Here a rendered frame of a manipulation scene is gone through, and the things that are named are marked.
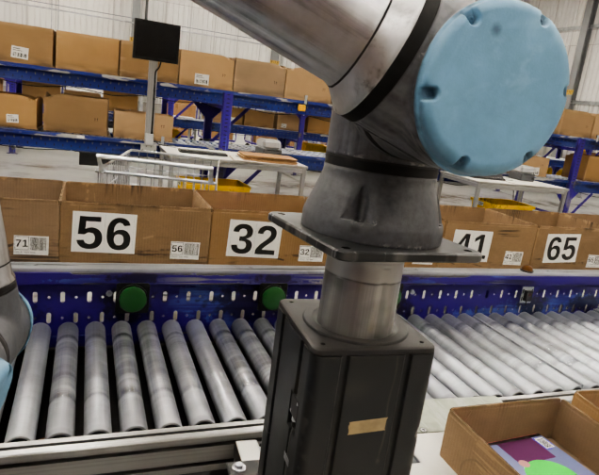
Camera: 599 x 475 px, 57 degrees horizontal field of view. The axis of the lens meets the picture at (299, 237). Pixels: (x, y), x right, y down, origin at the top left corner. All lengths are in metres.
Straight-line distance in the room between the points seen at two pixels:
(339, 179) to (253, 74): 5.57
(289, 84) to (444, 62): 5.91
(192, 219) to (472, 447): 0.92
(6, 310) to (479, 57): 0.56
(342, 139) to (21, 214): 1.02
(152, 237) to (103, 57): 4.57
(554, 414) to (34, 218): 1.29
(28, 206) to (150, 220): 0.30
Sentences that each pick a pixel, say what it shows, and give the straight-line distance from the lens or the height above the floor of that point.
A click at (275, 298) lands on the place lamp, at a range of 1.60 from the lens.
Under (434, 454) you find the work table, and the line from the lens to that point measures 1.17.
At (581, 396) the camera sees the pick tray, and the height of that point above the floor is 0.85.
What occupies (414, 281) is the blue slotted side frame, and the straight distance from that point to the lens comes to 1.81.
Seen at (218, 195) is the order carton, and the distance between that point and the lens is 1.85.
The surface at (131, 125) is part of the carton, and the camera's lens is 5.80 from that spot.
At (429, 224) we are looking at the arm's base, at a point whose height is 1.24.
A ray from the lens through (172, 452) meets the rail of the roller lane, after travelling 1.12.
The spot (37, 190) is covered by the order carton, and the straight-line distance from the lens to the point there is 1.82.
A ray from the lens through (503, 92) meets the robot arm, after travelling 0.51.
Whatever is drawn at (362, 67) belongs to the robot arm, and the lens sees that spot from 0.50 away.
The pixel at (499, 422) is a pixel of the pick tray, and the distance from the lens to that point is 1.22.
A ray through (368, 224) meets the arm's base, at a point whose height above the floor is 1.24.
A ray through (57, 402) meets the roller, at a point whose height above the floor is 0.75.
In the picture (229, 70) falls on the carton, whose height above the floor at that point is 1.59.
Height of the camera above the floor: 1.37
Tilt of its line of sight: 14 degrees down
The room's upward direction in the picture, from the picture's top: 7 degrees clockwise
